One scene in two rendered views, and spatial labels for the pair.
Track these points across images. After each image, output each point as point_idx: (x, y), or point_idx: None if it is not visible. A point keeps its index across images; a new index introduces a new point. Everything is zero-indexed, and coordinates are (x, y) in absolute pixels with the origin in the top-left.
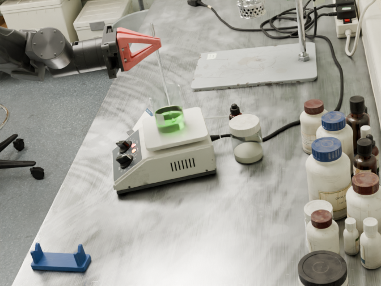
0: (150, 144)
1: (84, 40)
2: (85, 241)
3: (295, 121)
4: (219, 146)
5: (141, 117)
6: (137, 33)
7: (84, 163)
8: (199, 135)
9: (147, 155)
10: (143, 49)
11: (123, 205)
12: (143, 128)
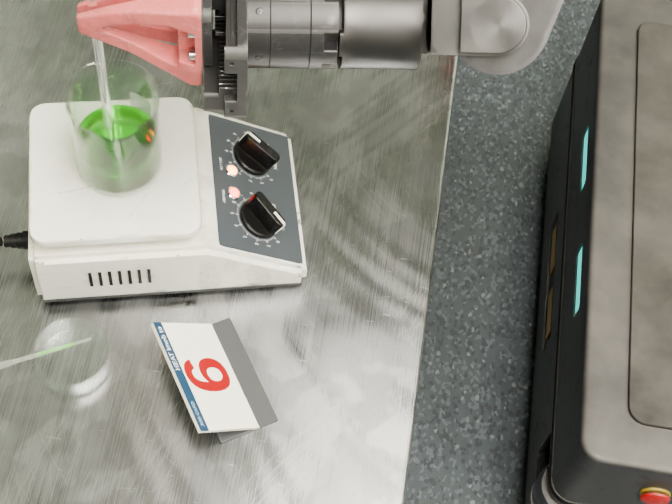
0: (180, 106)
1: (306, 2)
2: None
3: None
4: (13, 273)
5: (224, 423)
6: (140, 1)
7: (388, 304)
8: (53, 109)
9: (194, 117)
10: (135, 34)
11: (267, 120)
12: (199, 187)
